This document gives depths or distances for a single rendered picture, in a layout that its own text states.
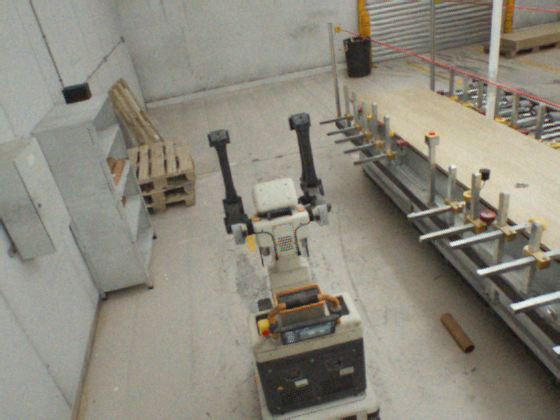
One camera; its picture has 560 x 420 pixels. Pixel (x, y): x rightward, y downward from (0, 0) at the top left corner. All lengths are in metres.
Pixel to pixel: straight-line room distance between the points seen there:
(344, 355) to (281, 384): 0.35
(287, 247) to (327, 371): 0.65
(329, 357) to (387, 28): 8.96
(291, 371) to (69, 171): 2.26
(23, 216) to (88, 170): 0.93
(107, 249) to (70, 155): 0.84
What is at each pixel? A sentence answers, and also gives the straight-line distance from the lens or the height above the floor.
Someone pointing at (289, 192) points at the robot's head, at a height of 1.34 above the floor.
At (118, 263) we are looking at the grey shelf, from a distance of 4.03.
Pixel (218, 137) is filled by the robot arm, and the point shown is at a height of 1.61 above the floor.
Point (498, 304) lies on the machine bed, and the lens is 3.33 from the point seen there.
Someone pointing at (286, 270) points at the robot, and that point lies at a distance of 2.40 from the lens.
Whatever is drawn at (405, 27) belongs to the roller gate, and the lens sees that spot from 10.78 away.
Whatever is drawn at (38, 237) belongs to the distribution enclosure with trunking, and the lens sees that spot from 2.93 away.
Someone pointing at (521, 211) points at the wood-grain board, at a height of 0.90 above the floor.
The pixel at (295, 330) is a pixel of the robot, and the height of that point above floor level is 0.93.
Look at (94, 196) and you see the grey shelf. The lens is 3.75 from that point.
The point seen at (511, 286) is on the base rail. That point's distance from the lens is 2.64.
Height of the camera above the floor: 2.35
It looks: 29 degrees down
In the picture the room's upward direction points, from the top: 10 degrees counter-clockwise
